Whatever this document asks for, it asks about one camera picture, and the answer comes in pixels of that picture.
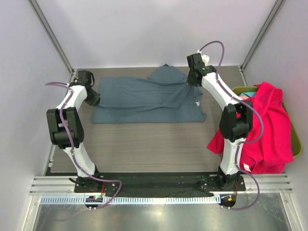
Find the blue-grey t shirt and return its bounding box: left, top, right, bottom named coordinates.
left=91, top=64, right=206, bottom=124

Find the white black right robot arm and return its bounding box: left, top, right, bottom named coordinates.
left=187, top=52, right=253, bottom=189

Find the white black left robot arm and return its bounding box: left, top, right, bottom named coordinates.
left=45, top=70, right=102, bottom=193

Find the salmon pink t shirt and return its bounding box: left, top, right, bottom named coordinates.
left=240, top=95, right=249, bottom=100

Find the teal t shirt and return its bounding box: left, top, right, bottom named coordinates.
left=240, top=91, right=257, bottom=97

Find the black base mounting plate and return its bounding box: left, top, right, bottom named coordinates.
left=73, top=172, right=246, bottom=198

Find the magenta pink t shirt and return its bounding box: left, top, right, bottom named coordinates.
left=207, top=81, right=295, bottom=175

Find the olive green plastic bin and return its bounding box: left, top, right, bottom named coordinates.
left=232, top=86, right=303, bottom=158

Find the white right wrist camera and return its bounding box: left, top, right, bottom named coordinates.
left=197, top=50, right=210, bottom=66

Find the right aluminium corner post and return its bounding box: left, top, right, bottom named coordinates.
left=239, top=0, right=285, bottom=73

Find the aluminium corner post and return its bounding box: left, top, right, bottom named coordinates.
left=239, top=0, right=285, bottom=73
left=28, top=0, right=74, bottom=75

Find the left aluminium corner post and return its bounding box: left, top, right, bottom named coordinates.
left=28, top=0, right=74, bottom=75

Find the aluminium frame rail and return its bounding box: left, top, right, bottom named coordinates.
left=30, top=172, right=293, bottom=198

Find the slotted white cable duct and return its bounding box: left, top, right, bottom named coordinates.
left=40, top=194, right=220, bottom=205

